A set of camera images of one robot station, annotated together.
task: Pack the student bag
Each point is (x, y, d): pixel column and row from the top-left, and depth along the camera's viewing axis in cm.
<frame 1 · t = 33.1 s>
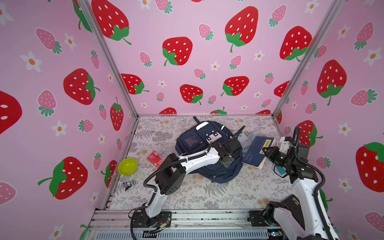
left hand: (227, 157, 87), fingers closed
right hand: (263, 148, 77), fingers closed
navy blue student backpack: (201, 136, 103), point 6 cm above the table
dark blue notebook: (255, 156, 83), point 15 cm above the table
red card pack: (152, 155, 99), on the table
grey calculator: (244, 140, 104), point 4 cm above the table
green bowl: (127, 166, 93), point 2 cm above the table
small black wrapped candy: (126, 186, 83), point 4 cm above the table

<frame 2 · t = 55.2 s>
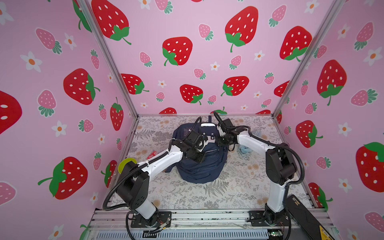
left hand: (204, 156, 85), fingers closed
right hand: (218, 141, 96), fingers open
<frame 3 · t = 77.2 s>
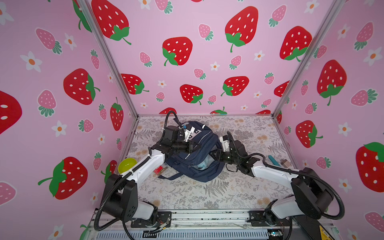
left hand: (201, 146, 79), fingers closed
right hand: (208, 153, 83), fingers open
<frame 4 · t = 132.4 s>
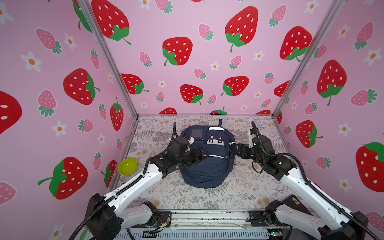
left hand: (206, 155, 73), fingers open
right hand: (240, 145, 77), fingers open
navy blue student backpack: (220, 143, 96), point 8 cm above the table
